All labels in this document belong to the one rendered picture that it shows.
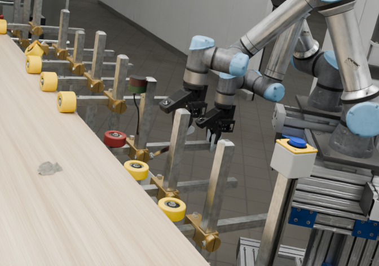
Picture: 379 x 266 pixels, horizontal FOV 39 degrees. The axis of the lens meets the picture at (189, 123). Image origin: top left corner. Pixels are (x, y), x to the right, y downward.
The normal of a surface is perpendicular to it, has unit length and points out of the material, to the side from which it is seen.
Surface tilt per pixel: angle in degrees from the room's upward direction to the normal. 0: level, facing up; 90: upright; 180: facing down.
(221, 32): 90
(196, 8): 90
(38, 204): 0
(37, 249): 0
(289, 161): 90
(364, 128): 96
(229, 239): 0
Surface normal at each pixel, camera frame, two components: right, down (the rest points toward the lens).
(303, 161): 0.48, 0.38
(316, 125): -0.07, 0.32
